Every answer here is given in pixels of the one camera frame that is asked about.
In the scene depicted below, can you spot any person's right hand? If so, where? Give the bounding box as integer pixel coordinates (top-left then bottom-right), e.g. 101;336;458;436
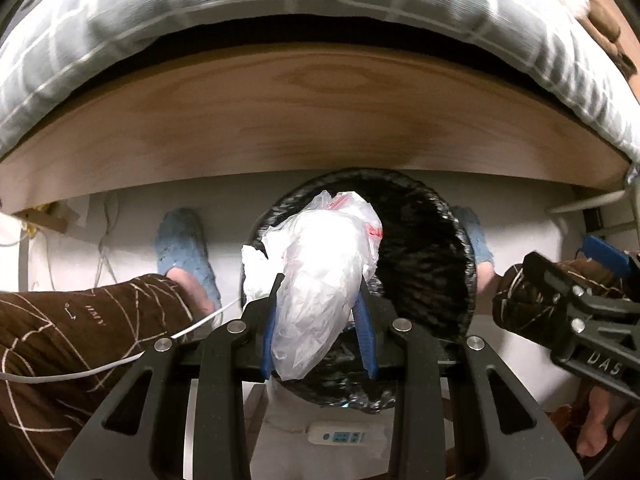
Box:
576;387;612;457

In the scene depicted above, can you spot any wooden bed frame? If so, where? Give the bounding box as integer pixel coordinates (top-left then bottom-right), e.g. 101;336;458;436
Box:
1;44;629;214

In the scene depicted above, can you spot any brown patterned left trouser leg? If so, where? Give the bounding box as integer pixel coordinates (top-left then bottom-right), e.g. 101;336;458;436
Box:
1;274;206;479

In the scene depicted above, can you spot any brown patterned right trouser leg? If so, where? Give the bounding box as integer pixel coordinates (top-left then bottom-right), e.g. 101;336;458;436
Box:
492;256;625;347

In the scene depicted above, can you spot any blue left slipper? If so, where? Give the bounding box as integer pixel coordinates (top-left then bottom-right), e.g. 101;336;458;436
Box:
154;208;221;315

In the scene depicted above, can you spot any white thermometer in wrapper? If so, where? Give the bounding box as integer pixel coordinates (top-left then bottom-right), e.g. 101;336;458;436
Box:
307;422;387;448

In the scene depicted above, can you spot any blue slipper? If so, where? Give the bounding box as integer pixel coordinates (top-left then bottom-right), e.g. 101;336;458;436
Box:
154;208;221;315
452;206;494;264

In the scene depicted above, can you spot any brown patterned trouser leg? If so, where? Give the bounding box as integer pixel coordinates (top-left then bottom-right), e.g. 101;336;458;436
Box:
492;256;625;347
1;274;206;479

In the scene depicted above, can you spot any black woven trash bin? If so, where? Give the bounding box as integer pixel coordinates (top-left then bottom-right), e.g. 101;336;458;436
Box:
250;168;476;414

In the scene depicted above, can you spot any white cable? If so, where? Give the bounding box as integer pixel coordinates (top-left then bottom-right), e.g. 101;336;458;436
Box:
0;296;244;385

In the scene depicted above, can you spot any grey checked bed sheet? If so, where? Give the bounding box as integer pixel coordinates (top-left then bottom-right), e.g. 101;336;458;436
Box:
1;0;639;159

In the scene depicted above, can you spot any white plastic bag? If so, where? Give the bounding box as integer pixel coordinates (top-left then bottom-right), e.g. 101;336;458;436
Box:
241;190;383;382

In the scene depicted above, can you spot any blue right slipper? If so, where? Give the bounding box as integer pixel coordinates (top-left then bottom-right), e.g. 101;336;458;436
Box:
452;206;494;264

